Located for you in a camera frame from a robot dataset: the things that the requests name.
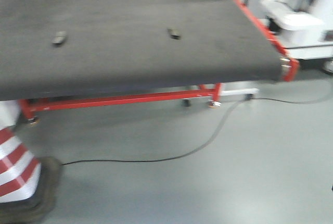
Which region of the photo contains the red white traffic cone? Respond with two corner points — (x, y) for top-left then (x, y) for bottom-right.
(1, 110), (62, 223)

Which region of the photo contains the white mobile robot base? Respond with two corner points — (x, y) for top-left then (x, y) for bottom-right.
(256, 0), (332, 73)

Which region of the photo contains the dark grey conveyor belt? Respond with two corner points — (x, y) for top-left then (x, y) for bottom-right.
(0, 0), (284, 102)

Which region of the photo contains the red conveyor frame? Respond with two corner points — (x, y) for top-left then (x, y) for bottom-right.
(18, 0), (300, 126)

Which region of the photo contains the black floor cable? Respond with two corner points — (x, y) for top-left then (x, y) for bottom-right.
(61, 80), (333, 167)

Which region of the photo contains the grey brake pad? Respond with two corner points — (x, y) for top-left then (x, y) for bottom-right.
(167, 28), (182, 40)
(52, 31), (68, 46)

